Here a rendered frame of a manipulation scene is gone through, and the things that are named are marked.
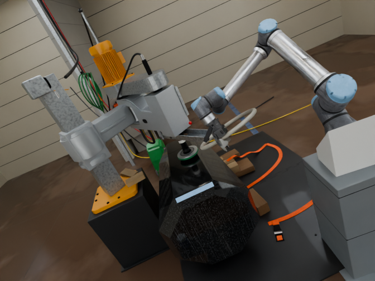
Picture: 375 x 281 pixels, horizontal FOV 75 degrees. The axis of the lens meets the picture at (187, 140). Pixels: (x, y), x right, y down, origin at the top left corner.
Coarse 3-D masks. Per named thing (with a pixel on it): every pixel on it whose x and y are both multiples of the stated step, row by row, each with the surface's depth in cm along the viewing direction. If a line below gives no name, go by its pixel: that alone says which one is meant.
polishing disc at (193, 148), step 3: (189, 147) 249; (192, 147) 246; (195, 147) 243; (192, 150) 241; (195, 150) 238; (180, 153) 245; (183, 153) 242; (189, 153) 237; (192, 153) 235; (177, 156) 242; (180, 156) 240; (183, 156) 237; (186, 156) 235; (189, 156) 233
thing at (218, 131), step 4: (216, 120) 154; (208, 124) 155; (212, 124) 159; (216, 124) 155; (220, 124) 155; (216, 128) 156; (220, 128) 153; (224, 128) 157; (212, 132) 158; (216, 132) 155; (220, 132) 154; (224, 132) 154; (216, 136) 156; (220, 136) 156
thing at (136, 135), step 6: (132, 132) 503; (138, 132) 504; (126, 138) 507; (132, 138) 522; (138, 138) 523; (144, 138) 525; (156, 138) 527; (138, 144) 529; (144, 144) 530; (138, 150) 534
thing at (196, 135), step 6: (186, 132) 232; (192, 132) 226; (198, 132) 218; (204, 132) 212; (168, 138) 242; (174, 138) 233; (180, 138) 224; (186, 138) 216; (192, 138) 210; (198, 138) 203
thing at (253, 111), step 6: (252, 108) 177; (240, 114) 194; (246, 114) 189; (252, 114) 161; (234, 120) 198; (246, 120) 157; (240, 126) 156; (228, 132) 156; (234, 132) 156; (210, 138) 197; (222, 138) 157; (204, 144) 188; (210, 144) 163; (216, 144) 162
